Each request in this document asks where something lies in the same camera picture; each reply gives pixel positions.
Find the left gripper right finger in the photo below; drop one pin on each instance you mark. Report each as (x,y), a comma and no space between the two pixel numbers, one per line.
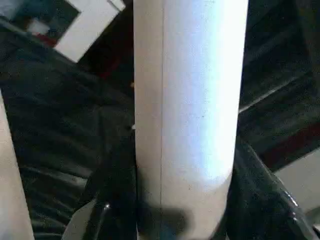
(265,210)

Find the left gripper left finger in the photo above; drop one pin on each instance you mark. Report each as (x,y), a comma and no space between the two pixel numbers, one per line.
(112,200)

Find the white plastic table leg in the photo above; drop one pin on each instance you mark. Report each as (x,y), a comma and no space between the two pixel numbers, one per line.
(190,100)
(12,190)

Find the black work mat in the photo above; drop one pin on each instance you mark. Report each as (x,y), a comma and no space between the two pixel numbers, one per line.
(50,100)

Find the white display cabinet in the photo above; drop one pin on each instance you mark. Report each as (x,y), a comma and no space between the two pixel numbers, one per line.
(85,30)

